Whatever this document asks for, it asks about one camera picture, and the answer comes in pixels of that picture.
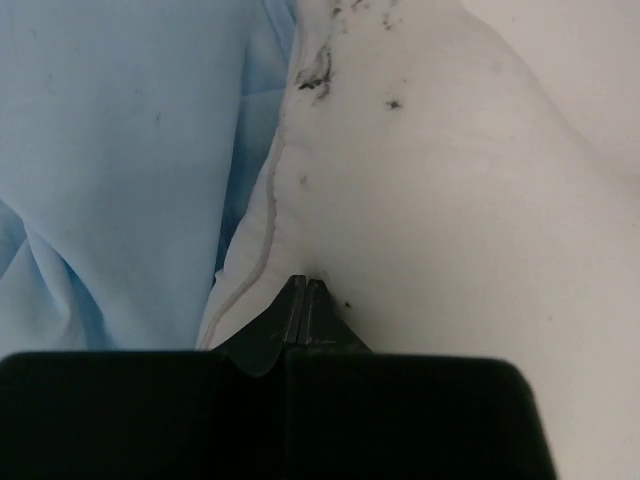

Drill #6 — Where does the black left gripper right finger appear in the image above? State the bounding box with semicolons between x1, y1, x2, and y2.
297;279;371;353

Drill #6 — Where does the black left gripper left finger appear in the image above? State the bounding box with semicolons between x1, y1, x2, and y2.
213;275;306;377

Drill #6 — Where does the white pillow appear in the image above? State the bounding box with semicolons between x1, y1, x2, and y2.
199;1;639;479

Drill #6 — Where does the light blue pillowcase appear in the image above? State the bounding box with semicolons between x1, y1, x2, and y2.
1;1;296;355

